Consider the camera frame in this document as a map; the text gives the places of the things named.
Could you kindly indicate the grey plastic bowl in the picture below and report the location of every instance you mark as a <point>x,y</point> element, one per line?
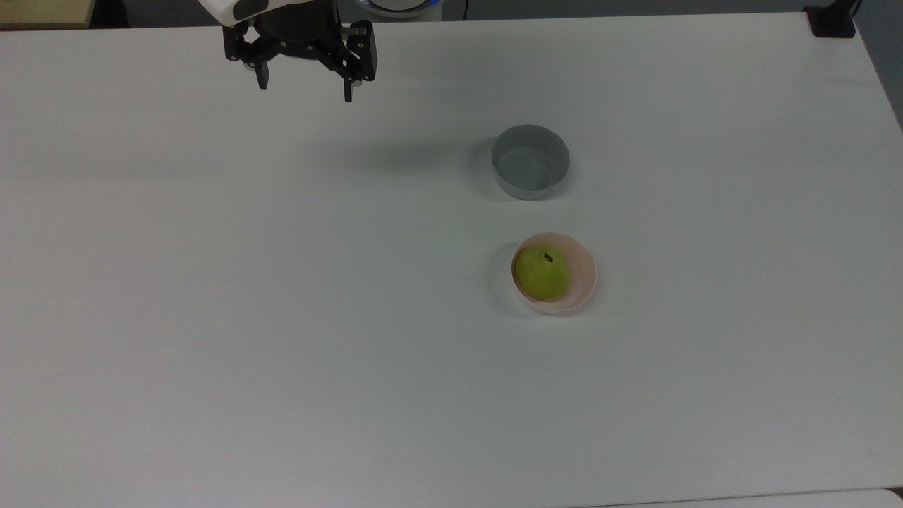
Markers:
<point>530,164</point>

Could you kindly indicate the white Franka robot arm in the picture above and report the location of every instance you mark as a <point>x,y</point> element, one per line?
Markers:
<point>229,8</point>

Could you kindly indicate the black table clamp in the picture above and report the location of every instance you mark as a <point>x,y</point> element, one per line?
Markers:
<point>832,21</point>

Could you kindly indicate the pink plastic bowl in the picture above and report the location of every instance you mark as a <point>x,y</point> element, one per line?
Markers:
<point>582,271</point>

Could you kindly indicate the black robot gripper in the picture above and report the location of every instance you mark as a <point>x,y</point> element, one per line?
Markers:
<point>296,32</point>

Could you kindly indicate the green pear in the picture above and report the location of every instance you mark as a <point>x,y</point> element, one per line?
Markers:
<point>542,271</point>

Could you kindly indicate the wooden furniture piece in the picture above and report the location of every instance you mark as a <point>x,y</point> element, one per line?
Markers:
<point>42,13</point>

